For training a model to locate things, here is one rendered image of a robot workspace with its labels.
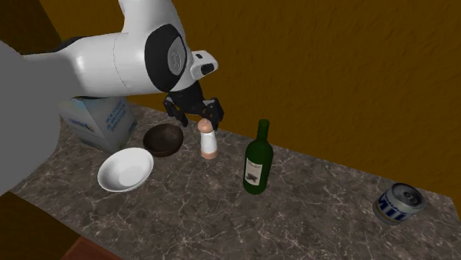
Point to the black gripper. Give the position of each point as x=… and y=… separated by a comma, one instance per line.
x=190, y=98

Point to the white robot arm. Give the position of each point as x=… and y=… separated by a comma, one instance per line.
x=100, y=64

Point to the white and tan salt shaker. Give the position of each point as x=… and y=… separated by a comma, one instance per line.
x=209, y=142

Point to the dark brown bowl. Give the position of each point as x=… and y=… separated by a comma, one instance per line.
x=162, y=140

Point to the green wine bottle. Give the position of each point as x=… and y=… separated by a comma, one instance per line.
x=258, y=162

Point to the white bowl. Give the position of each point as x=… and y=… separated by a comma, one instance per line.
x=124, y=169

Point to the white and blue carton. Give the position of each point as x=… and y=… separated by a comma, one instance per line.
x=104, y=122

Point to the blue and white can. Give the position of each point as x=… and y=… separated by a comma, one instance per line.
x=398, y=204

